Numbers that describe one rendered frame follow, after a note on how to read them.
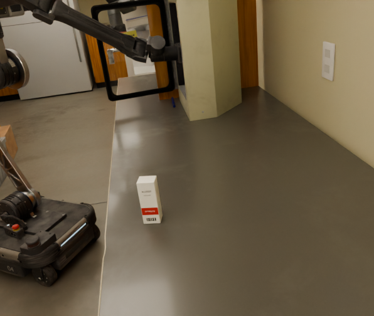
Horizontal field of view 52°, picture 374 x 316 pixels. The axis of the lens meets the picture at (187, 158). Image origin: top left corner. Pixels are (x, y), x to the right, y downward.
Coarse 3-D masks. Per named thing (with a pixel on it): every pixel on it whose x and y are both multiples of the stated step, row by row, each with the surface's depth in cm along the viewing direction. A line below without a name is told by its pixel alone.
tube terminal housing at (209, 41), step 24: (168, 0) 157; (192, 0) 132; (216, 0) 136; (192, 24) 135; (216, 24) 139; (192, 48) 138; (216, 48) 142; (192, 72) 142; (216, 72) 144; (192, 96) 145; (216, 96) 147; (240, 96) 162; (192, 120) 149
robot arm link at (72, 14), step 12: (60, 0) 133; (36, 12) 129; (60, 12) 133; (72, 12) 135; (72, 24) 138; (84, 24) 137; (96, 24) 140; (96, 36) 143; (108, 36) 142; (120, 36) 145; (132, 36) 148; (120, 48) 147; (132, 48) 147; (144, 48) 151
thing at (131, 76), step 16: (112, 16) 156; (128, 16) 158; (144, 16) 159; (160, 16) 161; (128, 32) 160; (144, 32) 162; (160, 32) 163; (112, 48) 161; (112, 64) 163; (128, 64) 165; (144, 64) 167; (160, 64) 168; (112, 80) 166; (128, 80) 168; (144, 80) 169; (160, 80) 171
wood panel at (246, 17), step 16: (240, 0) 169; (240, 16) 172; (256, 16) 173; (240, 32) 175; (256, 32) 176; (240, 48) 178; (256, 48) 179; (240, 64) 181; (256, 64) 182; (256, 80) 185; (160, 96) 181; (176, 96) 182
